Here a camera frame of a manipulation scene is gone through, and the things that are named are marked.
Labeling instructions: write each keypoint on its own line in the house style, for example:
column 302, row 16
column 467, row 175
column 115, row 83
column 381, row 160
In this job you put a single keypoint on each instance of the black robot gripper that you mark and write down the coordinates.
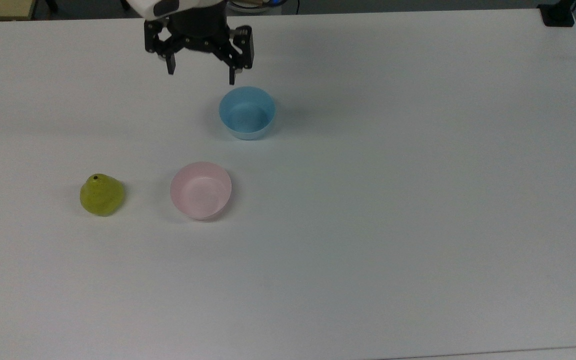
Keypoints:
column 199, row 27

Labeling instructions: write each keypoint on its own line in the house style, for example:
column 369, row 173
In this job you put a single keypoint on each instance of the green pear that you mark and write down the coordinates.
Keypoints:
column 101, row 195

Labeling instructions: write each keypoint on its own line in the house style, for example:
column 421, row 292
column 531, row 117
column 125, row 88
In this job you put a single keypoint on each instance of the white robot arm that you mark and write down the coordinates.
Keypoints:
column 148, row 6

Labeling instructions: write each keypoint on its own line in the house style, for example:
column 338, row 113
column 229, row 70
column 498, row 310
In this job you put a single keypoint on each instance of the light blue plastic bowl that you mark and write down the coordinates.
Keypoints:
column 247, row 112

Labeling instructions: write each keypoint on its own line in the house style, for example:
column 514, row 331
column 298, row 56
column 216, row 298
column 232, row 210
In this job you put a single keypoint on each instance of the pink plastic bowl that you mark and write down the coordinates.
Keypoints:
column 201, row 190

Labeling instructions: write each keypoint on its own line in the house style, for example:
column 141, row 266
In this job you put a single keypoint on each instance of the black table clamp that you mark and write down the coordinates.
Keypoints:
column 558, row 15

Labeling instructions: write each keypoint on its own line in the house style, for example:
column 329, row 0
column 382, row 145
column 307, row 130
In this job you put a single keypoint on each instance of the adjoining white table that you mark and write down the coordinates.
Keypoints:
column 518, row 354

